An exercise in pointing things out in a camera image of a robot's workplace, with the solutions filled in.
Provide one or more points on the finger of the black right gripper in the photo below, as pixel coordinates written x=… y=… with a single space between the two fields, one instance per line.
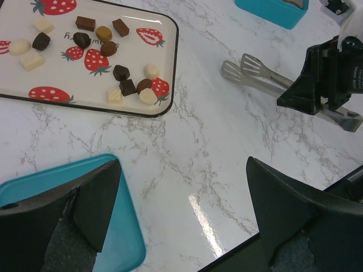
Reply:
x=318 y=79

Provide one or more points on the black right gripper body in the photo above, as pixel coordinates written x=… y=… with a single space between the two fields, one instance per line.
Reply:
x=342 y=71

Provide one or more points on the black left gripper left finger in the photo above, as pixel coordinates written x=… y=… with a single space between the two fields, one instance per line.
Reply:
x=61 y=229

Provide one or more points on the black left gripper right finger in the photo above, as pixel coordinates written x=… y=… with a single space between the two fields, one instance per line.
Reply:
x=330 y=226

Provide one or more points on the metal serving tongs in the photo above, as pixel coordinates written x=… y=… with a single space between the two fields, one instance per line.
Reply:
x=253 y=73

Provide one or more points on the white oval chocolate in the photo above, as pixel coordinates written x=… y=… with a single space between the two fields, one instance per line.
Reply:
x=151 y=71

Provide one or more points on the dark square chocolate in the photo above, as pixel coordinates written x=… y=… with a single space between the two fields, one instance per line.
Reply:
x=127 y=87

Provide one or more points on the white round chocolate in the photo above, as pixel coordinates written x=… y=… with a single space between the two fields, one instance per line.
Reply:
x=148 y=97

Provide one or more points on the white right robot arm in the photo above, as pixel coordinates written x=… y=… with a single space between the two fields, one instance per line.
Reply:
x=349 y=17

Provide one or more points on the teal chocolate box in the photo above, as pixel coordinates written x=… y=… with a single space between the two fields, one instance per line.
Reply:
x=285 y=14

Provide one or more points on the white square chocolate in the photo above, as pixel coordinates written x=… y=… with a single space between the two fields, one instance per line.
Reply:
x=114 y=97

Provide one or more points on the dark heart chocolate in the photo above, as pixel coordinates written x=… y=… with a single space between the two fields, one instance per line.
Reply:
x=121 y=73

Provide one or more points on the white rectangular chocolate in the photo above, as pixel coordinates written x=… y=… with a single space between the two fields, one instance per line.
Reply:
x=32 y=61

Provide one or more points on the brown ribbed oval chocolate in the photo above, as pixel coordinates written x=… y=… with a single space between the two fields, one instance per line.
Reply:
x=108 y=49

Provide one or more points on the white shell chocolate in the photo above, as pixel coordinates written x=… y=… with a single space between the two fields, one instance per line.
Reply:
x=19 y=47

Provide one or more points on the dark round chocolate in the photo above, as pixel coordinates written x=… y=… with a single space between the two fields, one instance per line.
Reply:
x=41 y=41

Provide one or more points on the dark teardrop chocolate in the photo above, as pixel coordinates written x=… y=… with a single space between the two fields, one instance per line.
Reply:
x=82 y=40

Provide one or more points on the brown rectangular chocolate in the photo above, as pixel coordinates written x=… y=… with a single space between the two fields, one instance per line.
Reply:
x=120 y=27

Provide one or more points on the caramel round chocolate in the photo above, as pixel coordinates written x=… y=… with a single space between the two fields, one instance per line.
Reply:
x=103 y=33

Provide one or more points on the white cube chocolate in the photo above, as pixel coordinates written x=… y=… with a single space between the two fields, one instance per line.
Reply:
x=43 y=24

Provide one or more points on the brown bar chocolate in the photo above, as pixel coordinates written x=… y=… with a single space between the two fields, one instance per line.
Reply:
x=84 y=23

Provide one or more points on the teal box lid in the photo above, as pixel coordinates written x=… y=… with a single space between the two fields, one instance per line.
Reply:
x=124 y=248

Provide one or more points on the strawberry print tray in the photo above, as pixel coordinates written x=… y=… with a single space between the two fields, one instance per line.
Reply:
x=80 y=78

